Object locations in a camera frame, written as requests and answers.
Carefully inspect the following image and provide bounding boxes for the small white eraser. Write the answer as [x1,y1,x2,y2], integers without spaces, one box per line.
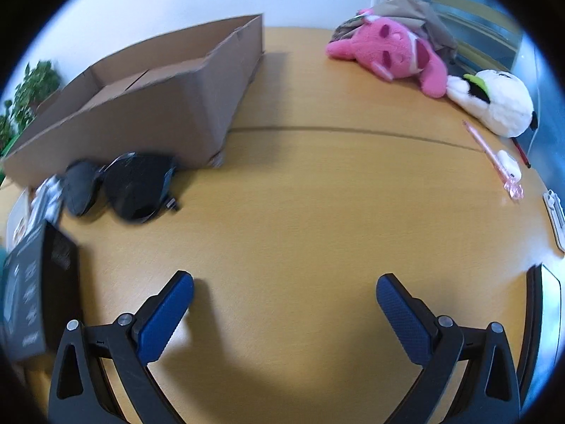
[496,149,522,183]

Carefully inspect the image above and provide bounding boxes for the black product box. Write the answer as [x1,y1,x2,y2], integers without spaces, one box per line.
[1,220,82,370]

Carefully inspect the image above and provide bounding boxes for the white plush toy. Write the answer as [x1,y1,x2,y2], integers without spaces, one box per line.
[446,70,538,138]

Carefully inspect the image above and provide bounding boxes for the red black pen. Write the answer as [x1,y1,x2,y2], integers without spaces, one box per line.
[510,137,531,169]

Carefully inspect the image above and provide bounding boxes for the white blister pack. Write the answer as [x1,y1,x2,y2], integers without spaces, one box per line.
[6,175,63,252]

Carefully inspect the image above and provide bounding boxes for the pink plush toy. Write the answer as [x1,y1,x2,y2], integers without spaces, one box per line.
[326,11,448,99]

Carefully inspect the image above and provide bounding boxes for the brown cardboard box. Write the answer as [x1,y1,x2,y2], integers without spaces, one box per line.
[1,14,263,188]

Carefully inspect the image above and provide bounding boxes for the green potted plant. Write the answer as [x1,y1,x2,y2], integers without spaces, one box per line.
[1,60,61,155]

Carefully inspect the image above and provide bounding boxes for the black sunglasses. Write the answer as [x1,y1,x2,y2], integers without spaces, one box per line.
[62,152,179,224]

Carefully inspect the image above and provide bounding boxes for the pink pen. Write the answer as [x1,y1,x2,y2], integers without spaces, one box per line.
[463,120,524,201]

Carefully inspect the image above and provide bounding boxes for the black framed tablet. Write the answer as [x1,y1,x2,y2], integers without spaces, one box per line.
[517,264,564,410]

